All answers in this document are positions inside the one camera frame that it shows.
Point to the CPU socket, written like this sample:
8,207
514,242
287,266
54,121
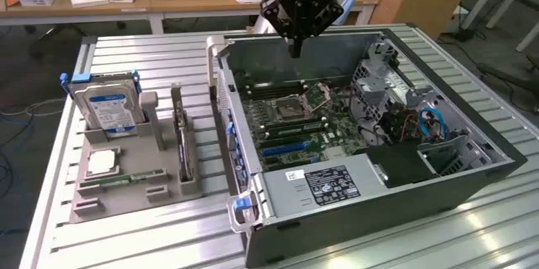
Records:
290,109

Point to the metal socket cover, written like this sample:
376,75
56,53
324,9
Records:
319,98

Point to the black graphics card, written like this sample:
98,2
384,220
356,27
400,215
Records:
186,142

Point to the grey parts rack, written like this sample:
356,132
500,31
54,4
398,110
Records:
135,199

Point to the green motherboard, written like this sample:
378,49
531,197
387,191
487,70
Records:
336,130

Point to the black power adapter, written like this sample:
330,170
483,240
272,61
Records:
464,35

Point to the metal drive cage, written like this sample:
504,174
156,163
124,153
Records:
370,89

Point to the RAM stick with white label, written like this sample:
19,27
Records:
295,129

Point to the black expansion slot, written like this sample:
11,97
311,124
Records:
280,142

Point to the hard disk with blue carrier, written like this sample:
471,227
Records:
107,108

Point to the black open PC case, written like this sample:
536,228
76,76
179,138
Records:
379,224

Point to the silver CPU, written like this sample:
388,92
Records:
102,163

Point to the green RAM stick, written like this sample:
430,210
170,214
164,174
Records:
122,178

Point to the metal disk bay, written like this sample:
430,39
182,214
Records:
446,155

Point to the small blue card latch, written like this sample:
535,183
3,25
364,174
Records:
230,128

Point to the silver chipset heatsink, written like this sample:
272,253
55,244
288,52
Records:
335,153

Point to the white table frame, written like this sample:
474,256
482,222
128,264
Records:
527,39

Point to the grey power supply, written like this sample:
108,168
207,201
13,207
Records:
303,193

